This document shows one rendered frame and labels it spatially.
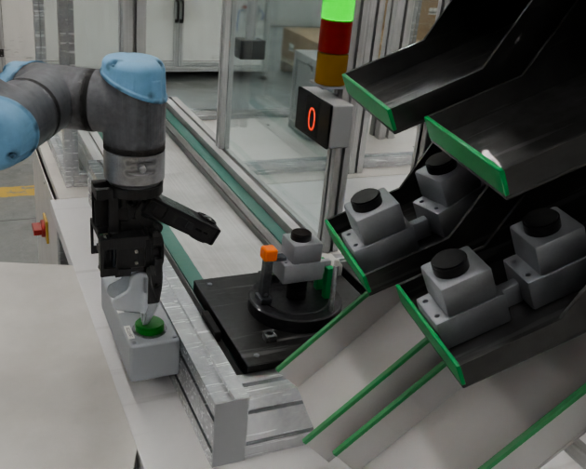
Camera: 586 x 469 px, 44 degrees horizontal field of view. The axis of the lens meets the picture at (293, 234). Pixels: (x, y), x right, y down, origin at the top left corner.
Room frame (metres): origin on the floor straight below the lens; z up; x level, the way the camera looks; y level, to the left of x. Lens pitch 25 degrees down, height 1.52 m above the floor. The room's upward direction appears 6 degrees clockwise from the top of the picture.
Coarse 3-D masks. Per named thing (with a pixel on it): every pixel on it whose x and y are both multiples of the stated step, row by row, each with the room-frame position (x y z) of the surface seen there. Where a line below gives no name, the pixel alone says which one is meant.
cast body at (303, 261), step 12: (300, 228) 0.96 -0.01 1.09; (288, 240) 0.94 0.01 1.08; (300, 240) 0.93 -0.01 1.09; (312, 240) 0.94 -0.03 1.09; (288, 252) 0.93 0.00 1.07; (300, 252) 0.92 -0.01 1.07; (312, 252) 0.93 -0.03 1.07; (276, 264) 0.93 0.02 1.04; (288, 264) 0.92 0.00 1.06; (300, 264) 0.92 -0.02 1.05; (312, 264) 0.93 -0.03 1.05; (324, 264) 0.94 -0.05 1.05; (288, 276) 0.91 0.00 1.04; (300, 276) 0.92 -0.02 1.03; (312, 276) 0.93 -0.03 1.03
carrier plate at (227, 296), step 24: (216, 288) 0.98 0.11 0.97; (240, 288) 0.99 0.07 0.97; (336, 288) 1.02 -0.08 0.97; (216, 312) 0.91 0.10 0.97; (240, 312) 0.92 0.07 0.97; (240, 336) 0.85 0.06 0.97; (288, 336) 0.87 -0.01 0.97; (312, 336) 0.87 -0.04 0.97; (240, 360) 0.81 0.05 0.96; (264, 360) 0.80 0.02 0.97
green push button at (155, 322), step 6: (156, 318) 0.87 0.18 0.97; (138, 324) 0.86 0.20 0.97; (150, 324) 0.86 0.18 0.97; (156, 324) 0.86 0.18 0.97; (162, 324) 0.86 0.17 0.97; (138, 330) 0.85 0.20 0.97; (144, 330) 0.84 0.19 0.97; (150, 330) 0.85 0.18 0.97; (156, 330) 0.85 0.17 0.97; (162, 330) 0.86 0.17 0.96
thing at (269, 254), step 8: (264, 248) 0.92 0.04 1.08; (272, 248) 0.92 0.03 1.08; (264, 256) 0.91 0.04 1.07; (272, 256) 0.91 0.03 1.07; (280, 256) 0.93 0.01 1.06; (264, 264) 0.92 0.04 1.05; (272, 264) 0.92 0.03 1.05; (264, 272) 0.92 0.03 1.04; (272, 272) 0.92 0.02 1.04; (264, 280) 0.91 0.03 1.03; (264, 288) 0.91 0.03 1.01; (264, 296) 0.91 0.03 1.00
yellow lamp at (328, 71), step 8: (320, 56) 1.15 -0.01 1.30; (328, 56) 1.14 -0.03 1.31; (336, 56) 1.14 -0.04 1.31; (344, 56) 1.15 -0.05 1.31; (320, 64) 1.15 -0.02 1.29; (328, 64) 1.14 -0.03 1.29; (336, 64) 1.14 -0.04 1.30; (344, 64) 1.15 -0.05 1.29; (320, 72) 1.15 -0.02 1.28; (328, 72) 1.14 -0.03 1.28; (336, 72) 1.14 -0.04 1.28; (344, 72) 1.15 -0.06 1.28; (320, 80) 1.15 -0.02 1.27; (328, 80) 1.14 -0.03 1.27; (336, 80) 1.14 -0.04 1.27
